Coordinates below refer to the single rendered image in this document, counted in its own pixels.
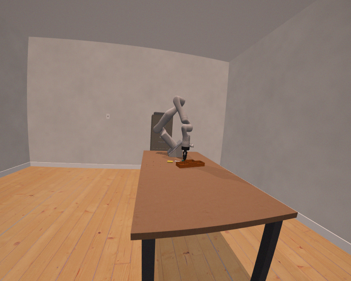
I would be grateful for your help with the orange three-compartment bin rack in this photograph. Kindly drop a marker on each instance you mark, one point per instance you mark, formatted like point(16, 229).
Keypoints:
point(190, 163)

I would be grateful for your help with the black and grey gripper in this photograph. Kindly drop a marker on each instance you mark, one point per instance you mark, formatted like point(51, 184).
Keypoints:
point(185, 152)

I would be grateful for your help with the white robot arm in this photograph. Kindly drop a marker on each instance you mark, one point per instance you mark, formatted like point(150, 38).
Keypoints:
point(186, 127)

